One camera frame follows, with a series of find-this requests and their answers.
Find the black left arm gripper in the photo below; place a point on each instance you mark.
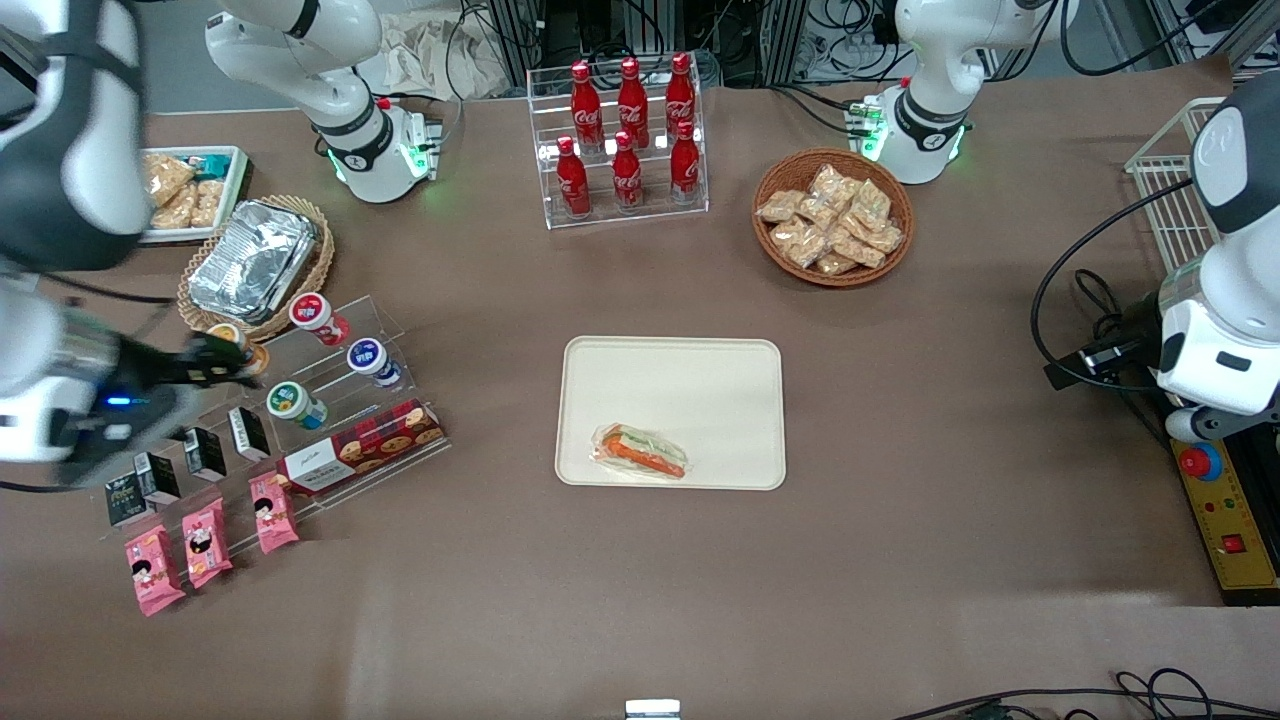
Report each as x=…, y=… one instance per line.
x=1136, y=327

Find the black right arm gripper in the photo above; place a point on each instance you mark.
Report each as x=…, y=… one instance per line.
x=152, y=367

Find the sandwich orange filling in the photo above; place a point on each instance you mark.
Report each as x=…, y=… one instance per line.
x=640, y=452

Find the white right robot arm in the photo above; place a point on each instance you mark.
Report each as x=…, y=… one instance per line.
x=60, y=150

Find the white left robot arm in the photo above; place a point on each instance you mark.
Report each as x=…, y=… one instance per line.
x=1240, y=150

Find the beige rectangular tray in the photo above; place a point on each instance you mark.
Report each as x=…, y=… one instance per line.
x=670, y=390

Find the yogurt bottle orange lid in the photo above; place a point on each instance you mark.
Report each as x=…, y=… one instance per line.
x=226, y=332

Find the small black drink carton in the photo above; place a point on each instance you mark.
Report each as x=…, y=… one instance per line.
x=128, y=500
x=205, y=453
x=248, y=433
x=157, y=480

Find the yogurt bottle green lid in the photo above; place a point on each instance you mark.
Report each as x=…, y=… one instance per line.
x=295, y=405

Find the yogurt bottle red lid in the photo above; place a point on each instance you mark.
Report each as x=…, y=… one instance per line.
x=318, y=318

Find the silver foil container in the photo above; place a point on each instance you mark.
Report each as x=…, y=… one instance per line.
x=250, y=262

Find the yogurt bottle blue lid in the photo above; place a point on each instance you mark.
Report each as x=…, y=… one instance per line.
x=373, y=362

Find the pink snack packet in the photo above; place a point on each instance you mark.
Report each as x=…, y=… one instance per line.
x=153, y=570
x=207, y=543
x=272, y=512

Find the oval wicker basket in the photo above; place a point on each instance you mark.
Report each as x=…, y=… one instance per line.
x=322, y=255

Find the red plaid cookie box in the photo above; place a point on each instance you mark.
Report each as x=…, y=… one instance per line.
x=360, y=445

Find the clear wrapped nut snack packet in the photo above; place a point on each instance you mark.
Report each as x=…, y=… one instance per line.
x=835, y=264
x=818, y=212
x=835, y=183
x=207, y=203
x=800, y=242
x=165, y=175
x=778, y=206
x=884, y=239
x=177, y=212
x=858, y=249
x=872, y=205

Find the white plastic bin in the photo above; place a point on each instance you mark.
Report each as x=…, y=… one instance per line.
x=238, y=180

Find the clear acrylic tiered stand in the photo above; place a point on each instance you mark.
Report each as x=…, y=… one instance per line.
x=400, y=460

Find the teal snack packet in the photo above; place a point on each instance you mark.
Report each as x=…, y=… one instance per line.
x=212, y=165

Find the black control box yellow panel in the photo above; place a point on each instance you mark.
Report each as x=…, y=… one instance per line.
x=1235, y=520

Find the round wicker basket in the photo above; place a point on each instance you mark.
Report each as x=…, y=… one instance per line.
x=775, y=255

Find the white crumpled cloth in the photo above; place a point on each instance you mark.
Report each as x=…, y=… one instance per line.
x=430, y=58

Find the red cola bottle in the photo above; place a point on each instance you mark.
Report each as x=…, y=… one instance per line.
x=572, y=182
x=627, y=176
x=585, y=110
x=685, y=167
x=680, y=98
x=632, y=105

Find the clear acrylic bottle rack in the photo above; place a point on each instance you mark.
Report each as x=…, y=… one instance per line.
x=620, y=215

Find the aluminium equipment frame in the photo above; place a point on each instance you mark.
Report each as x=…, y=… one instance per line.
x=560, y=30

